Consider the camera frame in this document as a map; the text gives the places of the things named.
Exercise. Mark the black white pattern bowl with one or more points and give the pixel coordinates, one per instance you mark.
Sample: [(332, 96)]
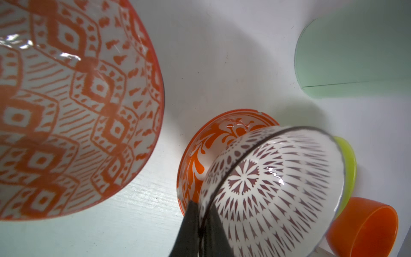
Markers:
[(276, 190)]

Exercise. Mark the mint green pencil cup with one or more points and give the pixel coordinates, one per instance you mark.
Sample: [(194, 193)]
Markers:
[(362, 49)]

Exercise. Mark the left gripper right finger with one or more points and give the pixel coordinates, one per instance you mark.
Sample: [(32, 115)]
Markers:
[(214, 241)]

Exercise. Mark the orange geometric pattern bowl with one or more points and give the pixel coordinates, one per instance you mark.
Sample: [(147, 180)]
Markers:
[(82, 104)]

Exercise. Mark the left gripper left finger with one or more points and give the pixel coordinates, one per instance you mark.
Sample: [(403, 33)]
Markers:
[(186, 244)]

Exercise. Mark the orange plastic bowl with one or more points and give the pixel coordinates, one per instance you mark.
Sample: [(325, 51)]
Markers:
[(365, 228)]

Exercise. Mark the lime green plastic bowl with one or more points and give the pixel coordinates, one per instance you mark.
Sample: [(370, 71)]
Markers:
[(350, 172)]

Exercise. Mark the orange floral pattern bowl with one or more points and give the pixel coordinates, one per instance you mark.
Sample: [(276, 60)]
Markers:
[(206, 145)]

